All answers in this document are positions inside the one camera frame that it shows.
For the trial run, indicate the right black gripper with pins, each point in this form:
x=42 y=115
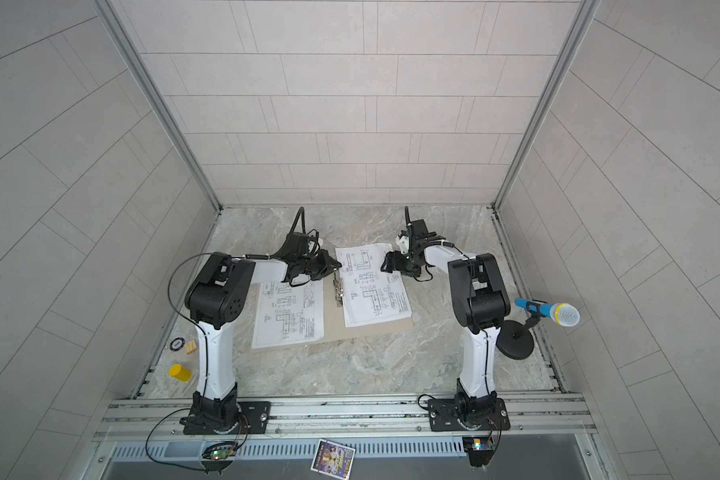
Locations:
x=396 y=261

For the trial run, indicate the small wooden block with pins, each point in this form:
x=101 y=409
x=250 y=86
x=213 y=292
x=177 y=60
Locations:
x=190 y=347

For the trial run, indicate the printed drawing sheet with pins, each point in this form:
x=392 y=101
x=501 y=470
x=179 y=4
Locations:
x=288 y=315
x=369 y=295

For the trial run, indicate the metal folder clip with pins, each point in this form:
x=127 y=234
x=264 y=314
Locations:
x=338 y=289

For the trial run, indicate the yellow cylinder block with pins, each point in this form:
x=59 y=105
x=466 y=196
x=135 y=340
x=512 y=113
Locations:
x=179 y=372

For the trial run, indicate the right circuit board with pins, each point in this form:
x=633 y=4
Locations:
x=479 y=450

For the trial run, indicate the aluminium mounting rail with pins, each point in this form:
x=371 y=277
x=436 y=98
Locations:
x=529 y=413

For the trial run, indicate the left green circuit board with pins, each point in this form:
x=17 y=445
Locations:
x=220 y=452

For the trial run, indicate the colourful picture card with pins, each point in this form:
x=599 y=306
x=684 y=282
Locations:
x=333 y=459

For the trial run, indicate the beige cardboard folder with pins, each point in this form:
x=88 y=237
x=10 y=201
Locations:
x=334 y=321

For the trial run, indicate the blue yellow toy microphone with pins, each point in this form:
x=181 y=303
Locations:
x=563 y=314

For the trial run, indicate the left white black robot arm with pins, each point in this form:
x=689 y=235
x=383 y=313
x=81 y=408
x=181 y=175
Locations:
x=216 y=298

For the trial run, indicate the printed drawing sheet top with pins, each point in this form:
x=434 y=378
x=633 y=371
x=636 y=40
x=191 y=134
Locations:
x=288 y=315

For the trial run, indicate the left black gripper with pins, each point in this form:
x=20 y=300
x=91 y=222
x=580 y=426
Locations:
x=324 y=267

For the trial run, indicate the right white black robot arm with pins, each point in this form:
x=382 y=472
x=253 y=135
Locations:
x=480 y=304

